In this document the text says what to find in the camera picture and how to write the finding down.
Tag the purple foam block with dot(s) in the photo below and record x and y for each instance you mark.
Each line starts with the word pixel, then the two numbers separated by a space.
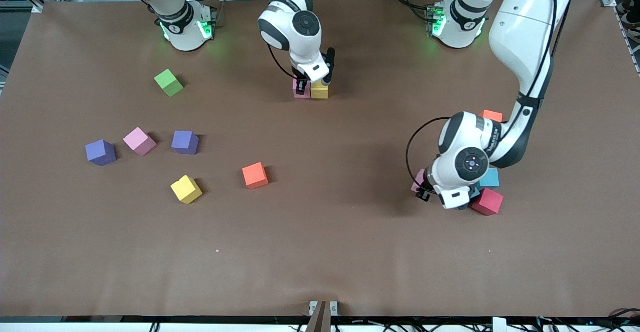
pixel 185 142
pixel 100 151

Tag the yellow foam block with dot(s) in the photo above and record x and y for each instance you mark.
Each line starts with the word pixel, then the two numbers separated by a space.
pixel 186 190
pixel 320 91

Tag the pink foam block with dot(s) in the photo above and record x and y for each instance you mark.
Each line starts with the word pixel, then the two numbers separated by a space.
pixel 308 90
pixel 137 139
pixel 418 181

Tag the light blue foam block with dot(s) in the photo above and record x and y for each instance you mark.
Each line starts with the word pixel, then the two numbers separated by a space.
pixel 491 178

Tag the red foam block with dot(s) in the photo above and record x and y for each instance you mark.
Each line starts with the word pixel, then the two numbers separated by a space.
pixel 489 203

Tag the orange foam block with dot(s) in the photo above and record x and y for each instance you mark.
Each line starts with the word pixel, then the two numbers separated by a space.
pixel 492 115
pixel 255 176

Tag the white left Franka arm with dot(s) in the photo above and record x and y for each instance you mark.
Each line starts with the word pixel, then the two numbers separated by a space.
pixel 525 31

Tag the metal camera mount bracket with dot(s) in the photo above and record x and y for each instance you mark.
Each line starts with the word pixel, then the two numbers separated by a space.
pixel 322 317

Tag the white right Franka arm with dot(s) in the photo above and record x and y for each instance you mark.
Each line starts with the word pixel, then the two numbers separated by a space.
pixel 295 46

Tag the green foam block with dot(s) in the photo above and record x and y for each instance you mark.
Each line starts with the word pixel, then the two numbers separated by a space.
pixel 168 82

